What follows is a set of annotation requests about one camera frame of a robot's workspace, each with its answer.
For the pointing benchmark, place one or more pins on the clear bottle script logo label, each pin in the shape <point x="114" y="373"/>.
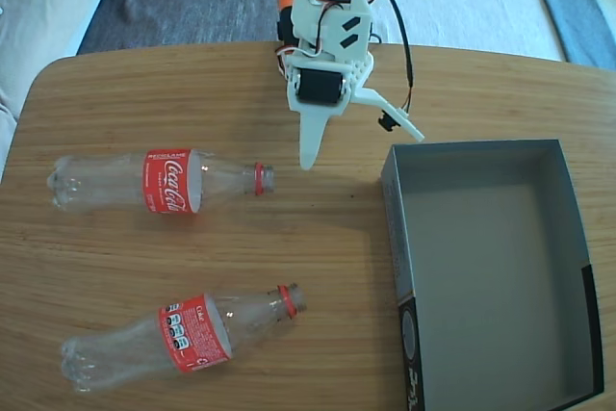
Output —
<point x="166" y="182"/>

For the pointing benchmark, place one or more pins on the grey cardboard box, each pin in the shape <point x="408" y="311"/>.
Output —
<point x="481" y="262"/>

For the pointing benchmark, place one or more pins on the clear bottle nutrition marks label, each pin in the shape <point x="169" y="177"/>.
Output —
<point x="197" y="334"/>

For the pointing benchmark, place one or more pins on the blue fabric strip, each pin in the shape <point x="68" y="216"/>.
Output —
<point x="572" y="11"/>

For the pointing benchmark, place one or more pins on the flat white camera plate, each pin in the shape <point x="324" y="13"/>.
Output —
<point x="375" y="95"/>

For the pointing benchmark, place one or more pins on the small black camera module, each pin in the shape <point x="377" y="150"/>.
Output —
<point x="386" y="121"/>

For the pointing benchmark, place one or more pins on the white sofa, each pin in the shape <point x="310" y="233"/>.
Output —
<point x="43" y="21"/>

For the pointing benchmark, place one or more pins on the white rug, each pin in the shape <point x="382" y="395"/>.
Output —
<point x="481" y="11"/>

